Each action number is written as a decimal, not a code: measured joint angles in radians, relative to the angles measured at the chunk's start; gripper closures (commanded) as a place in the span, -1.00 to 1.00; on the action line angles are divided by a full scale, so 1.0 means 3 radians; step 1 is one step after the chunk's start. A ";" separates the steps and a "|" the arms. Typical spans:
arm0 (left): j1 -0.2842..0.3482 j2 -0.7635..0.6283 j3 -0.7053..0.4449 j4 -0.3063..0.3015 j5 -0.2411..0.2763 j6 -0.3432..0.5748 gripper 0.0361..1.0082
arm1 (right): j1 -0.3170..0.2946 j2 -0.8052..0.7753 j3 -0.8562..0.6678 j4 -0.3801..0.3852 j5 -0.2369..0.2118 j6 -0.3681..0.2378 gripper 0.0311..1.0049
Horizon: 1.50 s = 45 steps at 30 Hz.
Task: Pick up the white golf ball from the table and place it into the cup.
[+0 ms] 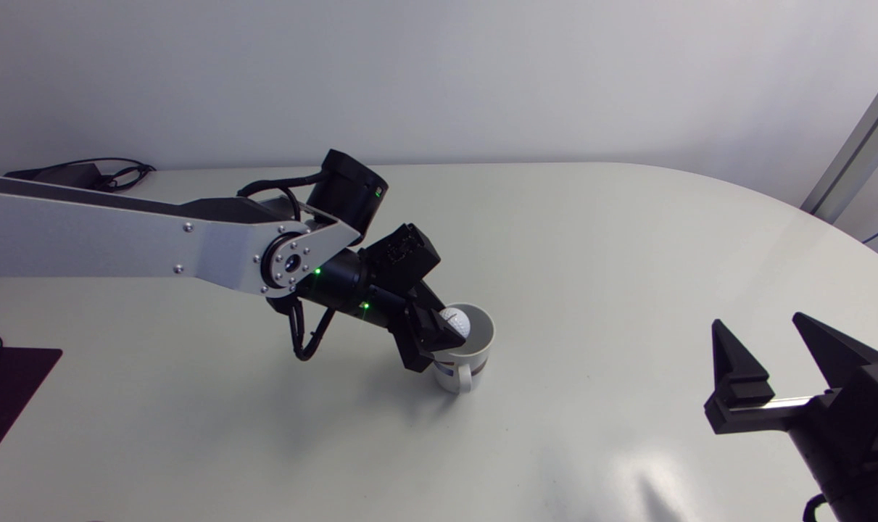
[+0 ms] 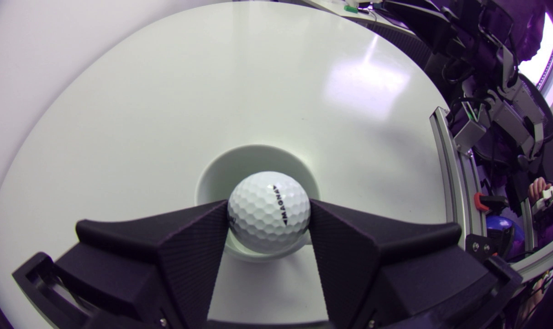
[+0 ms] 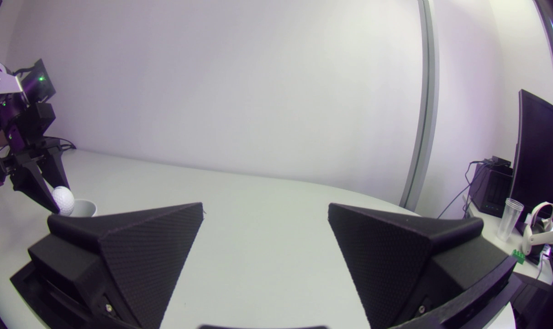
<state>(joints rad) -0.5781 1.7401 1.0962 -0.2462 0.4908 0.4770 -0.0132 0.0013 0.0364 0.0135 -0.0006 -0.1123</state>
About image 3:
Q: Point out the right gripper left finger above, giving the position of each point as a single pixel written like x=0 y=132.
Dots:
x=144 y=256

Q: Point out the clear plastic cup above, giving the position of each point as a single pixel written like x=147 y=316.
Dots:
x=509 y=219

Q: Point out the dark screen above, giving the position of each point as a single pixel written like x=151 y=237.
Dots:
x=539 y=155

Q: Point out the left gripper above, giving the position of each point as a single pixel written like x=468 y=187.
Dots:
x=29 y=125

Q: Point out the black box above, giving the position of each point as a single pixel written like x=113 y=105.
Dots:
x=491 y=187

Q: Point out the white mug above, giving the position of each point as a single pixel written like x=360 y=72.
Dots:
x=85 y=208

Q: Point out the green toy brick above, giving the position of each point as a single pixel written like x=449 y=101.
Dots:
x=518 y=257

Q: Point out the white headset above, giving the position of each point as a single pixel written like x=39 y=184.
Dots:
x=541 y=235

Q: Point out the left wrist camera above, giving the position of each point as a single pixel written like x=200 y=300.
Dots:
x=39 y=82

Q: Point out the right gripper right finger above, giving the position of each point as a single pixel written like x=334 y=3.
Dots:
x=386 y=260

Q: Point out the white golf ball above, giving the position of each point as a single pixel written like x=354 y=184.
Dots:
x=64 y=200

